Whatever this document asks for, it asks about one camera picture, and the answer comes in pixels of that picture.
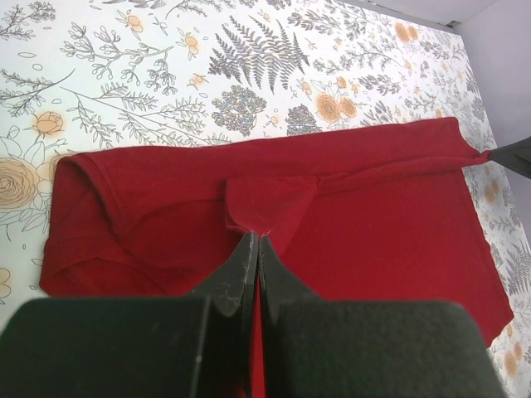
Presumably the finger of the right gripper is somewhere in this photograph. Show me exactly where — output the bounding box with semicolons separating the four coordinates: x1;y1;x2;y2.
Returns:
489;137;531;178

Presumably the red t shirt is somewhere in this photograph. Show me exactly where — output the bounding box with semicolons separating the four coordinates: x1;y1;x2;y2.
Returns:
40;118;513;397

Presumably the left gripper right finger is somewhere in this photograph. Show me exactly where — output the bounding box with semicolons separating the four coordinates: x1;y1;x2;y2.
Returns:
258;237;504;397

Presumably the floral patterned table mat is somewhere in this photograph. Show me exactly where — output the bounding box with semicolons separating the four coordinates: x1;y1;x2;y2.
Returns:
1;1;530;397

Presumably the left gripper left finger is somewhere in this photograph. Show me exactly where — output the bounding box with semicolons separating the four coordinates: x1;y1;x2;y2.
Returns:
1;233;257;397

